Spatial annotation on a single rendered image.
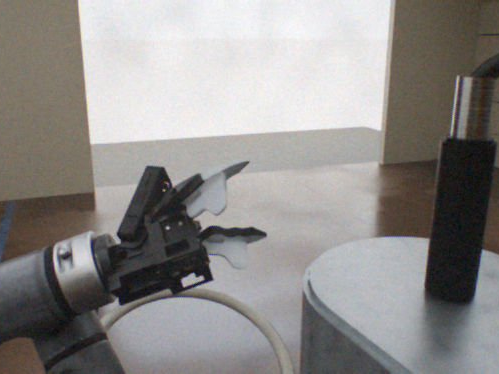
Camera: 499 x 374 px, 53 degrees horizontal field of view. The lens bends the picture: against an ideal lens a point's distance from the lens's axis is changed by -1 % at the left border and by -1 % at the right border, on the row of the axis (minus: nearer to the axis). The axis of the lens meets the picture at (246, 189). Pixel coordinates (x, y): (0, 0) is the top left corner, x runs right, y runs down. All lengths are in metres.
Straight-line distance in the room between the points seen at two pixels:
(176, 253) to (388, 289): 0.24
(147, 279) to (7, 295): 0.15
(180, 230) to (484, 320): 0.33
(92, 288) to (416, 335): 0.36
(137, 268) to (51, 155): 6.11
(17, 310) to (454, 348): 0.45
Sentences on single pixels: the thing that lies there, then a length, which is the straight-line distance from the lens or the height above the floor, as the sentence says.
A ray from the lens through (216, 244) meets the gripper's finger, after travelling 0.65.
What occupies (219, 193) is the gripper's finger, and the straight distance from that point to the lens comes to 0.55.
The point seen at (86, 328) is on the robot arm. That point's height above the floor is 1.53.
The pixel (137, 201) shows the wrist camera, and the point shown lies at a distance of 0.63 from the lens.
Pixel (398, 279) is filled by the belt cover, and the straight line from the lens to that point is 0.46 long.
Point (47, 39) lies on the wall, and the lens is 6.53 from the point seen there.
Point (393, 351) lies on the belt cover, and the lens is 0.36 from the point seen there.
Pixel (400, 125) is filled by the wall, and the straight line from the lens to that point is 8.29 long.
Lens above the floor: 1.89
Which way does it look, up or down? 17 degrees down
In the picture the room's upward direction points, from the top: straight up
